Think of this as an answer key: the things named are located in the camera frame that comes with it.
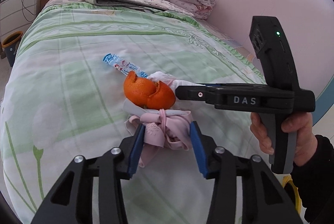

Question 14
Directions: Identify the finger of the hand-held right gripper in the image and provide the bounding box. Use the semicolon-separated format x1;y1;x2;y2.
175;82;223;108

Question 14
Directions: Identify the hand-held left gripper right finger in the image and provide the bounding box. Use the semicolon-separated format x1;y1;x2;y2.
189;121;303;224

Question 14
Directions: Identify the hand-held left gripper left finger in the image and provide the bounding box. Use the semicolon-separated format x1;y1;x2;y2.
31;123;146;224

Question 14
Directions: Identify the white tissue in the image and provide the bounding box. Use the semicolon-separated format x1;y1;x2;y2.
148;71;206;94

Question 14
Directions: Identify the pink plastic bag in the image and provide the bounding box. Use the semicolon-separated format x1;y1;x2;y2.
125;109;194;168

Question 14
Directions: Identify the orange peel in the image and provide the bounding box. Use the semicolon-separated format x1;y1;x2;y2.
124;71;176;110

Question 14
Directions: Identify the blue and white snack wrapper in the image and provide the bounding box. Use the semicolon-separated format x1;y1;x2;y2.
102;54;149;78

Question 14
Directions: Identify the person's right forearm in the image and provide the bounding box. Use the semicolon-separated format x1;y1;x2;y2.
290;135;334;224

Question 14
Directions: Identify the person's right hand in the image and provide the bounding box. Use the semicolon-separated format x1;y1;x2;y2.
250;111;318;167

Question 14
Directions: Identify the pastel patchwork bed sheet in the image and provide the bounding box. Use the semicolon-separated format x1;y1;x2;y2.
206;20;264;84

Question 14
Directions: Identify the yellow bucket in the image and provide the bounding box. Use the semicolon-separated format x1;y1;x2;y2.
283;174;300;214

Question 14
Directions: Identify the beige blanket with grey edge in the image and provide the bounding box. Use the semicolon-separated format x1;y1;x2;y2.
78;0;195;17

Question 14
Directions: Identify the navy bin with orange rim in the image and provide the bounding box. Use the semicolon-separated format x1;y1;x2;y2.
2;31;23;67

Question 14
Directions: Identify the white drawer nightstand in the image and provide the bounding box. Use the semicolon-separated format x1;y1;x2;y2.
0;0;43;43

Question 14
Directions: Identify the black cable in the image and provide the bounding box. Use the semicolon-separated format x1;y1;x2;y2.
21;0;39;23

